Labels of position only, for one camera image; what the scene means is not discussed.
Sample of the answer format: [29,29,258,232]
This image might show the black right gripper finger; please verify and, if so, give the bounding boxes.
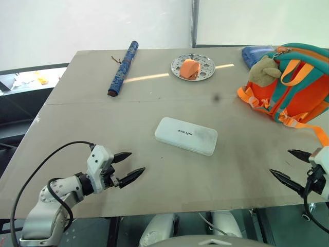
[269,168,307,198]
[287,149,313,164]

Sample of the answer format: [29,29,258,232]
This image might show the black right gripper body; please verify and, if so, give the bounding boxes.
[305,165,325,198]

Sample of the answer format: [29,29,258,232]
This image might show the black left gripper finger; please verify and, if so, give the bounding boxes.
[119,167,147,189]
[113,151,133,164]

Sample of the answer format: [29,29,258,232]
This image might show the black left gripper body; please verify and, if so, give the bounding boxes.
[101,160,122,190]

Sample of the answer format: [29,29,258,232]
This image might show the orange and teal backpack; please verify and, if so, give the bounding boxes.
[236,42,329,148]

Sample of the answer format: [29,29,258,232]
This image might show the white rectangular case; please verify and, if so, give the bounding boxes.
[154,117,218,156]

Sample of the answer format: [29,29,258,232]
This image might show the silver rounded robot leg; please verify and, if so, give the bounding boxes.
[210,210,243,239]
[138,213,180,247]

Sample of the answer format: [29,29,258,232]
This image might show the blue patterned rolled scroll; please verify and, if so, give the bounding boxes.
[106,40,140,98]

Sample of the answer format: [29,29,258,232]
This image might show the beige plush toy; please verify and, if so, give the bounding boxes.
[248,56,282,87]

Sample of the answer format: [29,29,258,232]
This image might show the silver robot torso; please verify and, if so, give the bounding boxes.
[156,234,268,247]

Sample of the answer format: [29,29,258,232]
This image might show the round perforated metal plate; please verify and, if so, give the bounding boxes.
[170,52,216,82]

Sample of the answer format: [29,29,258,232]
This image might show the orange tape roll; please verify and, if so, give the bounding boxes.
[179,58,202,80]

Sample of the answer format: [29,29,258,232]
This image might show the blue plastic bag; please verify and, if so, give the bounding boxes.
[241,45,273,70]

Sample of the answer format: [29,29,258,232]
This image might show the grey vertical pole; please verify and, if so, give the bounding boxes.
[191,0,200,48]

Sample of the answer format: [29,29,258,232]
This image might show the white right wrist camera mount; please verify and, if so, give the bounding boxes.
[308,146,329,202]

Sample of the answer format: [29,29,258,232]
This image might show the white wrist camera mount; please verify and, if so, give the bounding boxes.
[86,145,115,195]
[308,146,329,202]

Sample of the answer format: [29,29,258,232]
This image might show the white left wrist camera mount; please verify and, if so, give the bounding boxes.
[86,145,115,195]

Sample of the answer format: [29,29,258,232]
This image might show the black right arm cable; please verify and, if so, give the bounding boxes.
[302,167,329,235]

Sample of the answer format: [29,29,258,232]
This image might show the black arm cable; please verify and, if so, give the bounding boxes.
[302,167,329,235]
[10,140,95,247]

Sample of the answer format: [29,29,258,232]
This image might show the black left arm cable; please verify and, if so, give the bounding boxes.
[10,140,95,247]

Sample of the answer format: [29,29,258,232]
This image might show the thin grey cable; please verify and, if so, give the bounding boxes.
[197,211,230,236]

